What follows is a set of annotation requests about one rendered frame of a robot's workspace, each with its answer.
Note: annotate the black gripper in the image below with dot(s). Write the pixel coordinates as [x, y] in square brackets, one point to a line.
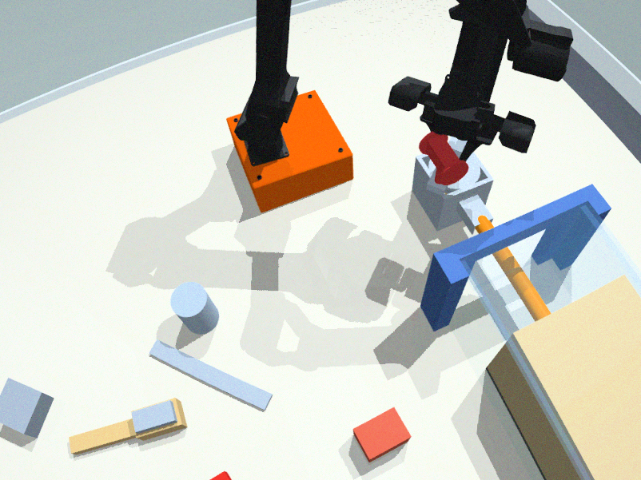
[516, 131]

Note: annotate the light blue flat bar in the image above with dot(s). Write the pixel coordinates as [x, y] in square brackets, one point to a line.
[215, 377]

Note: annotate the light blue cylinder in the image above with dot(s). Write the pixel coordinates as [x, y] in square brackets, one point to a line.
[192, 305]

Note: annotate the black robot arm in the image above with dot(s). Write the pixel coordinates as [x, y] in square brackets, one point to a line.
[535, 48]

